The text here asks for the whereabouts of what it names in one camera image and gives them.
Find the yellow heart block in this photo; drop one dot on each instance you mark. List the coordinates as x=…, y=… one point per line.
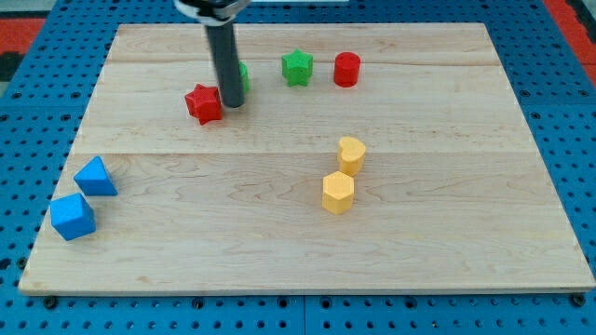
x=351, y=155

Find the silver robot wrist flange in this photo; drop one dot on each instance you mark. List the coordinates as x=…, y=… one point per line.
x=211, y=12

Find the yellow hexagon block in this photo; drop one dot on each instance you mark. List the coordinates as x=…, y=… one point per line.
x=338, y=191

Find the light wooden board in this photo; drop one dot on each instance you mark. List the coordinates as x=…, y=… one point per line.
x=453, y=196

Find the blue cube block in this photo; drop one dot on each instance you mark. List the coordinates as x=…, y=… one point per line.
x=72, y=216

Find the red star block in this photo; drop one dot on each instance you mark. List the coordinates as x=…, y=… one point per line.
x=203, y=103

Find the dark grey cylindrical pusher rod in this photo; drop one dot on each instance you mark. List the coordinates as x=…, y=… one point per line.
x=223, y=49

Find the green star block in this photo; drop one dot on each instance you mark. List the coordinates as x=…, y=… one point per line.
x=297, y=68

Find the red cylinder block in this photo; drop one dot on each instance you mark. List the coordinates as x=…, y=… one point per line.
x=346, y=69

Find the green cylinder block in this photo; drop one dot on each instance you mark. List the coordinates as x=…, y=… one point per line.
x=244, y=75

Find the blue triangle block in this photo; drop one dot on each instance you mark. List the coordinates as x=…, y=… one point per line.
x=94, y=179

